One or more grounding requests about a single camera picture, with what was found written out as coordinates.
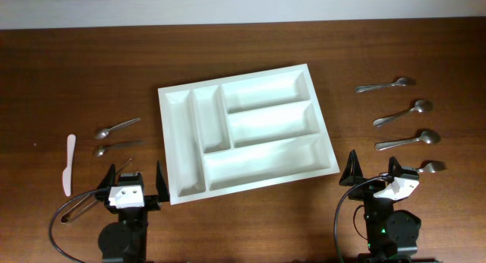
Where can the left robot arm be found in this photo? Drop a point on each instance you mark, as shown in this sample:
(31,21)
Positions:
(126,239)

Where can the steel spoon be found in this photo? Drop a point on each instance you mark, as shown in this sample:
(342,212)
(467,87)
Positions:
(420,106)
(400,82)
(426,136)

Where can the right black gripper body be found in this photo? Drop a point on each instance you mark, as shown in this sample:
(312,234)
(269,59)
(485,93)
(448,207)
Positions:
(367,191)

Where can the upper small steel teaspoon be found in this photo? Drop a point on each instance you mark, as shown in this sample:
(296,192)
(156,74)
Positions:
(104,133)

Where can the white plastic knife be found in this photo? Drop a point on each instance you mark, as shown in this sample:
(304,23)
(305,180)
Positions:
(67,172)

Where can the white plastic cutlery tray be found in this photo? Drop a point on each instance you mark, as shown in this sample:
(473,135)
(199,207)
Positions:
(243,132)

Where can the lower small steel teaspoon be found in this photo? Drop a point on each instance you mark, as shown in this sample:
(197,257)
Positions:
(102,149)

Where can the steel serrated tongs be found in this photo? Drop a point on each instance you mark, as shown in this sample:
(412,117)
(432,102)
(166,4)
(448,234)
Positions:
(84,205)

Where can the small steel teaspoon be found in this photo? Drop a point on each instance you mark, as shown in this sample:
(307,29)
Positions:
(102,149)
(104,133)

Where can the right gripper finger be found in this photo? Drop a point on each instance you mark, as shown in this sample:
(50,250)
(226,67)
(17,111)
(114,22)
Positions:
(394,168)
(352,174)

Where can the steel fork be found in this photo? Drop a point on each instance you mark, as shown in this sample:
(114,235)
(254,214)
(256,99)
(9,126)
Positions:
(432,167)

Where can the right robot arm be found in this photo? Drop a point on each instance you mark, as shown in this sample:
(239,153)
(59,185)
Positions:
(391,235)

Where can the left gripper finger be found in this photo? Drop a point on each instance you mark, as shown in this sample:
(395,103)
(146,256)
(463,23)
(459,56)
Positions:
(109,179)
(161,186)

